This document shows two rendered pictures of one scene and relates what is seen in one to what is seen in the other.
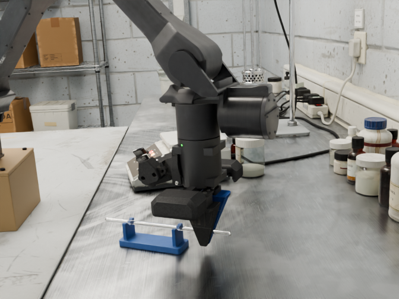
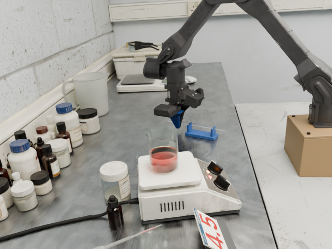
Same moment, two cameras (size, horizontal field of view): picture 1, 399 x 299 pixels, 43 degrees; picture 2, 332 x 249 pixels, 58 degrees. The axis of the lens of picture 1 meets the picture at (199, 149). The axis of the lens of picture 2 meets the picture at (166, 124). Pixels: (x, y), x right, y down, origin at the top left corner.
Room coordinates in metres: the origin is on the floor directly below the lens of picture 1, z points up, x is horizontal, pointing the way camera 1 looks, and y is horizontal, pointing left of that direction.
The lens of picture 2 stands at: (1.53, 0.10, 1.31)
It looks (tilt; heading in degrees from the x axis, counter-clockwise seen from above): 23 degrees down; 189
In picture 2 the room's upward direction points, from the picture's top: 4 degrees counter-clockwise
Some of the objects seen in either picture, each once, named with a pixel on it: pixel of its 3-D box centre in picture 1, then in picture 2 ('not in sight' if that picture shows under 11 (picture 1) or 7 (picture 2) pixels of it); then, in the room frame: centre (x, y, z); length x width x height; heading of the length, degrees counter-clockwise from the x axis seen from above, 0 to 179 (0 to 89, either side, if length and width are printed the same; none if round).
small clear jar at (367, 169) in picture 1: (371, 174); (58, 153); (0.86, -0.31, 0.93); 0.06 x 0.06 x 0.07
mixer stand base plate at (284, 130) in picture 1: (250, 129); not in sight; (1.42, -0.15, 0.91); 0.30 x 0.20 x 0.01; 91
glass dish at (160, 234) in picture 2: not in sight; (153, 236); (1.12, 0.00, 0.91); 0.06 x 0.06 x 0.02
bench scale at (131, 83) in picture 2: not in sight; (145, 82); (0.11, -0.21, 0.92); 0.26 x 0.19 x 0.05; 92
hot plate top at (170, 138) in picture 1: (192, 137); (167, 168); (1.01, 0.01, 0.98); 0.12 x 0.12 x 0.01; 13
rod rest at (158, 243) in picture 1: (152, 234); (201, 130); (0.68, 0.07, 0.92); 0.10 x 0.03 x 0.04; 67
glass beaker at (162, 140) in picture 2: not in sight; (163, 151); (1.01, 0.01, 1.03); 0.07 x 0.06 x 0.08; 9
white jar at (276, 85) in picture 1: (274, 85); not in sight; (2.15, -0.34, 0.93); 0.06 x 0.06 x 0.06
